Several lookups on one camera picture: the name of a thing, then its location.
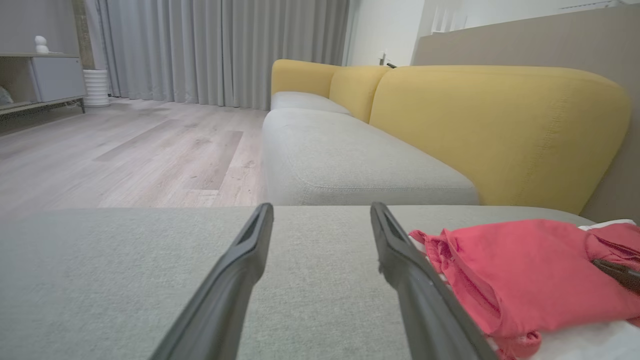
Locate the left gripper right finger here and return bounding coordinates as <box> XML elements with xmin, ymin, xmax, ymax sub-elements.
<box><xmin>370</xmin><ymin>201</ymin><xmax>501</xmax><ymax>360</ymax></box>

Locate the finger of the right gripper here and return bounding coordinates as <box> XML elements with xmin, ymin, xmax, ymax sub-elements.
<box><xmin>592</xmin><ymin>258</ymin><xmax>640</xmax><ymax>294</ymax></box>

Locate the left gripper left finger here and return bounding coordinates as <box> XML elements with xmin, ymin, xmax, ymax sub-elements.
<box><xmin>150</xmin><ymin>202</ymin><xmax>275</xmax><ymax>360</ymax></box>

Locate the red basketball jersey number 23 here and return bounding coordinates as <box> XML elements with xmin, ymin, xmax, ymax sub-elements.
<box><xmin>440</xmin><ymin>219</ymin><xmax>640</xmax><ymax>360</ymax></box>

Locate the wide grey sofa seat cushion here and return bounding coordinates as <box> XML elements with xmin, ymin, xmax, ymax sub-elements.
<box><xmin>0</xmin><ymin>205</ymin><xmax>596</xmax><ymax>360</ymax></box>

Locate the long grey sofa seat cushion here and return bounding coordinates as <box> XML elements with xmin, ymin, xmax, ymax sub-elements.
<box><xmin>262</xmin><ymin>107</ymin><xmax>481</xmax><ymax>207</ymax></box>

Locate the large yellow sofa backrest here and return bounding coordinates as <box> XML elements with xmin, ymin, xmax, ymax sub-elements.
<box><xmin>369</xmin><ymin>65</ymin><xmax>632</xmax><ymax>215</ymax></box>

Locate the small grey sofa seat cushion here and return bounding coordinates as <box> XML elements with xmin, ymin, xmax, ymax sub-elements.
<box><xmin>270</xmin><ymin>91</ymin><xmax>351</xmax><ymax>116</ymax></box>

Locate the narrow yellow sofa backrest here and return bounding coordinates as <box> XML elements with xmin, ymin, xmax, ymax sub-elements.
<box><xmin>329</xmin><ymin>66</ymin><xmax>391</xmax><ymax>124</ymax></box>

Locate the yellow corner sofa backrest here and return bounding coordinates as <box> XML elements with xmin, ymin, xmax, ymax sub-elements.
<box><xmin>271</xmin><ymin>59</ymin><xmax>341</xmax><ymax>98</ymax></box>

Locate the white ribbed pot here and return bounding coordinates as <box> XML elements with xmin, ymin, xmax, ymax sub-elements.
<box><xmin>82</xmin><ymin>69</ymin><xmax>111</xmax><ymax>107</ymax></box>

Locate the grey curtain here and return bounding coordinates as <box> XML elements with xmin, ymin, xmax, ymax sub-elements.
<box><xmin>95</xmin><ymin>0</ymin><xmax>351</xmax><ymax>111</ymax></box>

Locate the white air conditioner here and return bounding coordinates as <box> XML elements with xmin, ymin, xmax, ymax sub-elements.
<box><xmin>559</xmin><ymin>0</ymin><xmax>626</xmax><ymax>12</ymax></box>

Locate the grey sideboard cabinet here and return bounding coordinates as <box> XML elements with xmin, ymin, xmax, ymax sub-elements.
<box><xmin>0</xmin><ymin>52</ymin><xmax>87</xmax><ymax>119</ymax></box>

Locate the white slatted rack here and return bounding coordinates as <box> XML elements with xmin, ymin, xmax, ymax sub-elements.
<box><xmin>430</xmin><ymin>5</ymin><xmax>469</xmax><ymax>35</ymax></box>

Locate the brown mossy pole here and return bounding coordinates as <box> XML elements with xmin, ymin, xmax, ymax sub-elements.
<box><xmin>71</xmin><ymin>0</ymin><xmax>96</xmax><ymax>71</ymax></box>

